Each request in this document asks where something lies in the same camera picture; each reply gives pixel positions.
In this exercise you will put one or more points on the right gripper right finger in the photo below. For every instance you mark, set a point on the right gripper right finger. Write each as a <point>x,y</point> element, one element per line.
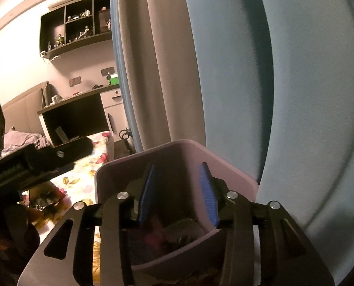
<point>217,204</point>

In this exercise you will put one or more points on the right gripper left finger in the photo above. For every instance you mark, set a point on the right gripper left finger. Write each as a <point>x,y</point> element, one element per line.
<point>142,191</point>

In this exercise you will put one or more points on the purple plastic trash bin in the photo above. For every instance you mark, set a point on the purple plastic trash bin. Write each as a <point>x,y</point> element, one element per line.
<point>177,244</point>

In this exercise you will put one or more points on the purple crumpled blanket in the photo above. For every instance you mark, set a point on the purple crumpled blanket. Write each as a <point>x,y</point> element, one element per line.
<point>15,140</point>

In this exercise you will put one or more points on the black crumpled wrapper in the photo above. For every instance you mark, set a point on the black crumpled wrapper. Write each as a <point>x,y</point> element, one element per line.
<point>45,197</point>

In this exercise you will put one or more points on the floral bed sheet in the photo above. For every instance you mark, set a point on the floral bed sheet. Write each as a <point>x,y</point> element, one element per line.
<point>78,184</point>

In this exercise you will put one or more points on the grey upholstered headboard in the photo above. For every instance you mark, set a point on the grey upholstered headboard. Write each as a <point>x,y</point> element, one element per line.
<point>21,113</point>

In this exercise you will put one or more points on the white drawer cabinet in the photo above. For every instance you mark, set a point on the white drawer cabinet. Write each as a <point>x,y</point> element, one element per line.
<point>114,110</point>

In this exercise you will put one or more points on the green and white box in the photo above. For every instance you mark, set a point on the green and white box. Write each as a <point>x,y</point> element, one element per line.
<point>113,79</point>

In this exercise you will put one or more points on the blue and grey curtain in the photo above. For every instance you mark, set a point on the blue and grey curtain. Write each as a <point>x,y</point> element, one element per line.
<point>268,85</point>

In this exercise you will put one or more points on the dark desk with white frame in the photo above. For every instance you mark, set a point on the dark desk with white frame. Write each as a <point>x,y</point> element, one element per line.
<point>76,116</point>

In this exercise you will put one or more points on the dark wall display shelf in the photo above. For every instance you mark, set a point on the dark wall display shelf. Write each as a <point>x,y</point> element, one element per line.
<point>74,25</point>

